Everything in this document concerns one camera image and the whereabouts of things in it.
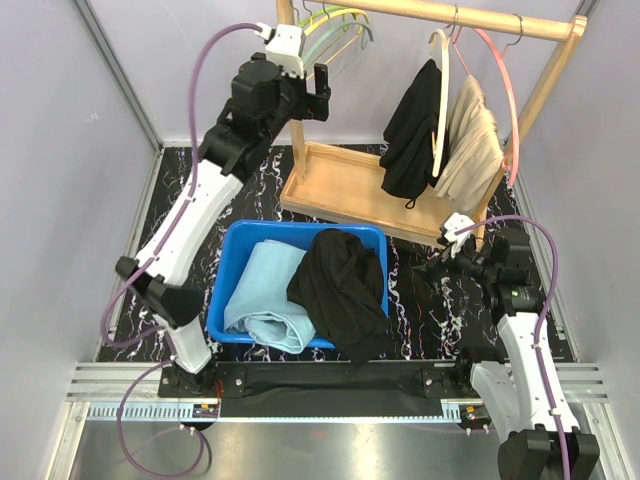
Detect wooden clothes rack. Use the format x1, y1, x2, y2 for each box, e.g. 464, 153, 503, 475
280, 1, 587, 246

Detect cream plastic hanger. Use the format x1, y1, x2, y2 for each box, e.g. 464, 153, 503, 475
429, 29, 450, 178

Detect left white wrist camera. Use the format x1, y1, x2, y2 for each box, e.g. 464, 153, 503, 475
256, 22, 306, 79

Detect blue plastic bin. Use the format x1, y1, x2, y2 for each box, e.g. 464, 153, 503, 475
206, 219, 387, 344

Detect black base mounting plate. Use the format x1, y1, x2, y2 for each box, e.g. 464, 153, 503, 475
158, 360, 483, 422

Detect green plastic hanger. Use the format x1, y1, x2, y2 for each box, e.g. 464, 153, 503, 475
297, 5, 347, 28

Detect beige trousers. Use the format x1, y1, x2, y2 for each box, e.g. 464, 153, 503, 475
435, 75, 504, 215

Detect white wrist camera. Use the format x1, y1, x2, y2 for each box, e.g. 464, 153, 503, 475
256, 22, 306, 79
437, 213, 474, 258

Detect yellow plastic hanger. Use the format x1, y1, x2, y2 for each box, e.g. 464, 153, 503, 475
299, 7, 372, 81

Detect aluminium rail frame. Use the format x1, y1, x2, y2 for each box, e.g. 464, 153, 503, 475
44, 362, 631, 480

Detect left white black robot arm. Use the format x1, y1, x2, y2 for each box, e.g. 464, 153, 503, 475
116, 53, 331, 396

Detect pink plastic hanger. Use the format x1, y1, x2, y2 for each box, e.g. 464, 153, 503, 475
445, 23, 524, 188

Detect black trousers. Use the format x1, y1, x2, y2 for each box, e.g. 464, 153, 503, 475
287, 228, 391, 368
379, 59, 442, 209

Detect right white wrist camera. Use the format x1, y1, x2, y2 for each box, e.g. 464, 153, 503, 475
437, 213, 474, 258

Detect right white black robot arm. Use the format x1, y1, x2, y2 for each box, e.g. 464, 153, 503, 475
415, 229, 600, 479

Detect light blue trousers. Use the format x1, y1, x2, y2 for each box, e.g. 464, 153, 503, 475
224, 239, 316, 354

